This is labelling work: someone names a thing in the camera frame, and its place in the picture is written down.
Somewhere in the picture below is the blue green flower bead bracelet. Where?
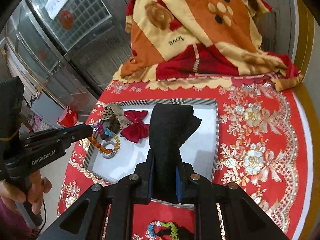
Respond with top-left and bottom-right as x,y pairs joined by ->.
147,220 -> 182,239

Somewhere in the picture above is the leopard print hair bow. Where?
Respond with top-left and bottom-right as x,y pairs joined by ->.
104,104 -> 130,130

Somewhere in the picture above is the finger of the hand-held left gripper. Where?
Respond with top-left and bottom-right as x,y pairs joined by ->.
58,124 -> 97,147

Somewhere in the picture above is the red velvet hair bow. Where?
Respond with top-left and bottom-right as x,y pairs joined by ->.
122,110 -> 150,144

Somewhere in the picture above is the orange red floral blanket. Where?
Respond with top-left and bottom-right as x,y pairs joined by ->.
113,0 -> 304,92

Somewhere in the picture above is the white table liner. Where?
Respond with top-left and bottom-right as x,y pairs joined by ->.
291,90 -> 319,233

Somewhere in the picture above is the yellow wooden door frame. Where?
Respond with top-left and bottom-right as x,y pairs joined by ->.
294,0 -> 315,80

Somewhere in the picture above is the person's left hand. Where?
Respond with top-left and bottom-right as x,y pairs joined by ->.
0,171 -> 53,217

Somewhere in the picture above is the grey knit hair tie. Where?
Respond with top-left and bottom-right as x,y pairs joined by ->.
102,141 -> 118,159

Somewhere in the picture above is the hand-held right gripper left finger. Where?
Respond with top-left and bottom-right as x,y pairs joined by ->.
37,149 -> 154,240

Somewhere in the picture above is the red round sticker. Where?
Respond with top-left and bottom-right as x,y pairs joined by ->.
59,10 -> 73,30

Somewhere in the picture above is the black hair tie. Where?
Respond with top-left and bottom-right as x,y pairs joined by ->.
156,226 -> 195,240

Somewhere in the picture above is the black cable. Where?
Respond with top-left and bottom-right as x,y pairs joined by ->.
36,200 -> 47,233

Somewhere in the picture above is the person's left forearm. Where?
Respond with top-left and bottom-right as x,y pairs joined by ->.
0,197 -> 35,240

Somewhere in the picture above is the purple pink flower bead bracelet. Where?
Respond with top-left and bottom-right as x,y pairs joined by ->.
91,123 -> 113,137

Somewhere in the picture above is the red gold floral tablecloth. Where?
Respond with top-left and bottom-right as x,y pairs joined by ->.
57,76 -> 314,240

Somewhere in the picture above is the striped cardboard box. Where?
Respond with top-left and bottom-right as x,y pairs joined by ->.
82,99 -> 219,210

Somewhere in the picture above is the white paper sign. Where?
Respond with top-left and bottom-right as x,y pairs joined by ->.
45,0 -> 68,20

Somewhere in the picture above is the brown hair tie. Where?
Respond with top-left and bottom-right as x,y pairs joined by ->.
100,115 -> 121,140

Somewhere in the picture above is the orange crystal bead bracelet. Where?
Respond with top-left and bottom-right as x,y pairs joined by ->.
87,133 -> 121,155

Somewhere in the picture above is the black terry headband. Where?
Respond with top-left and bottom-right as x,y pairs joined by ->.
148,103 -> 202,205

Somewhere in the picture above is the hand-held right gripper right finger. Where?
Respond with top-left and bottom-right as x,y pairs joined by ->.
175,158 -> 292,240

